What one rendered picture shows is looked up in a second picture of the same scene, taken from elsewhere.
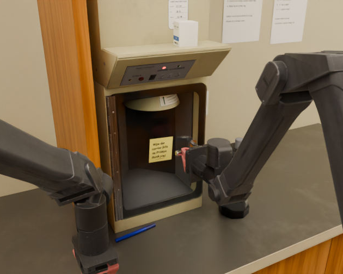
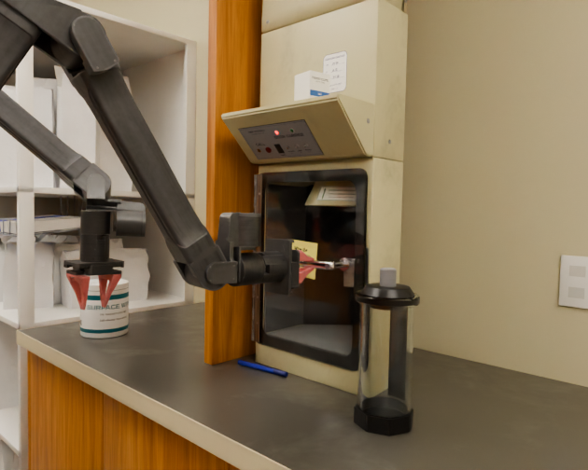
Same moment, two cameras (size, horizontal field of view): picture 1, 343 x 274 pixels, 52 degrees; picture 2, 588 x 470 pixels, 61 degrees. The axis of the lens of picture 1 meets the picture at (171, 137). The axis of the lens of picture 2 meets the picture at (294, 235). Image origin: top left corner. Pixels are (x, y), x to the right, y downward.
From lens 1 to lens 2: 1.17 m
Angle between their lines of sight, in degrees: 71
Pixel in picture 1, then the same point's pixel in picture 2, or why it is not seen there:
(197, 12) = (358, 66)
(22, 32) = not seen: hidden behind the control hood
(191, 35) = (303, 89)
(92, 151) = (209, 221)
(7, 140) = (14, 117)
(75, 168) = (72, 167)
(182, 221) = (312, 390)
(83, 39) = (212, 103)
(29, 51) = not seen: hidden behind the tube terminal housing
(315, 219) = not seen: outside the picture
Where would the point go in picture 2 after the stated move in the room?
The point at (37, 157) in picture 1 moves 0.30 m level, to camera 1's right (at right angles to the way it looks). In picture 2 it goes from (35, 140) to (5, 115)
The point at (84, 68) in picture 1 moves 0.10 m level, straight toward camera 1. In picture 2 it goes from (210, 131) to (168, 126)
